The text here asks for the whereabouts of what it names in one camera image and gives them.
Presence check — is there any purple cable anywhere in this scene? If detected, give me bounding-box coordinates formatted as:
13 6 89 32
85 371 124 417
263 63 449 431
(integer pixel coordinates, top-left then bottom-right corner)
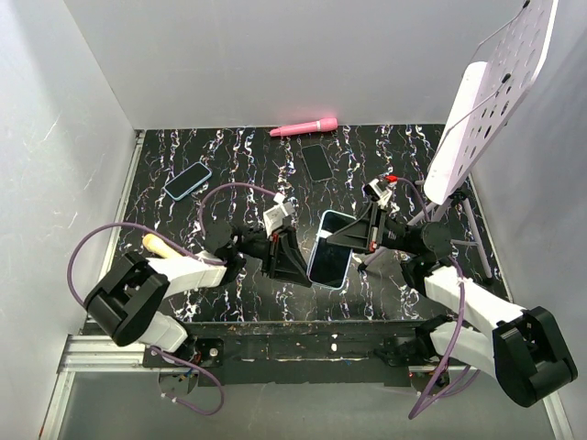
66 182 285 417
396 177 481 421

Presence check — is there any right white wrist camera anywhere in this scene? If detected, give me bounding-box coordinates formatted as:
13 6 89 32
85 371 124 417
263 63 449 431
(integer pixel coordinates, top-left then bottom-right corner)
362 175 398 209

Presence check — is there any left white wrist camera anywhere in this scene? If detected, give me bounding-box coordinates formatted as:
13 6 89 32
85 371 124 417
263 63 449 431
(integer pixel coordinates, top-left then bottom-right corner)
263 192 294 237

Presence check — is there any beige wooden toy piece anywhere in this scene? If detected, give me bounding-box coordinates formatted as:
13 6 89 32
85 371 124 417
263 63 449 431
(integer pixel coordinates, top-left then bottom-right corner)
142 234 182 259

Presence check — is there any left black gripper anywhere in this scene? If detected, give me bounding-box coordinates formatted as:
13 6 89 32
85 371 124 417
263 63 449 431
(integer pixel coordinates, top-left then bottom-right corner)
237 225 315 286

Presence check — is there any aluminium frame rail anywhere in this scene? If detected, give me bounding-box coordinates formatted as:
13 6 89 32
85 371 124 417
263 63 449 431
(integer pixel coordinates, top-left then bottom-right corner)
39 129 183 439

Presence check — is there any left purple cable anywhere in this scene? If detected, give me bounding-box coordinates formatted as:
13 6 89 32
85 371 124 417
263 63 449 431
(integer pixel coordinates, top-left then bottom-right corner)
66 182 285 417

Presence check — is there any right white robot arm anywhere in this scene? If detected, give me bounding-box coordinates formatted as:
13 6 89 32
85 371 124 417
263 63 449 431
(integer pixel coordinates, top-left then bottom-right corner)
327 203 578 408

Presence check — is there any blue cased phone on table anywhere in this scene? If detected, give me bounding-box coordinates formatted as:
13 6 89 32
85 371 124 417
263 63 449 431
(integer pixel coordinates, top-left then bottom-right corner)
164 162 212 202

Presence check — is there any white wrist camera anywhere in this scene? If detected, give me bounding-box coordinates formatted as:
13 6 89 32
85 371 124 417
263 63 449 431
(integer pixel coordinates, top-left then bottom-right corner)
362 175 398 209
263 192 294 237

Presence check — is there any pink microphone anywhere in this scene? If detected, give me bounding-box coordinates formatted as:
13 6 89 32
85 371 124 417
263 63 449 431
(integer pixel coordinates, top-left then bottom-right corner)
270 117 338 138

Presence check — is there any black phone on table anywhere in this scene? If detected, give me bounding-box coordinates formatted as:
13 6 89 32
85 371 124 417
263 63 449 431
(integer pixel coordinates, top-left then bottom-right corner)
302 145 333 182

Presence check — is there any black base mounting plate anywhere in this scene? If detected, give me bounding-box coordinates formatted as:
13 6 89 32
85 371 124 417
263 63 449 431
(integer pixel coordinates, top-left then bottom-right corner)
141 320 453 400

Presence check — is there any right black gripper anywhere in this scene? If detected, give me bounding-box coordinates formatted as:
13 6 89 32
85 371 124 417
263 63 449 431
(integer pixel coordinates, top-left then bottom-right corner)
323 202 417 256

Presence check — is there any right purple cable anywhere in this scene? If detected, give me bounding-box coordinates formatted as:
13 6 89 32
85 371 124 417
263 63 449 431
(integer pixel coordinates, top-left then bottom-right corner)
396 177 481 421

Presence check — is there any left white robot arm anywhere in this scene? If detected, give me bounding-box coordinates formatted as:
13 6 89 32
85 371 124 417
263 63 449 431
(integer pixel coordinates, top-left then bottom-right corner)
83 220 312 367

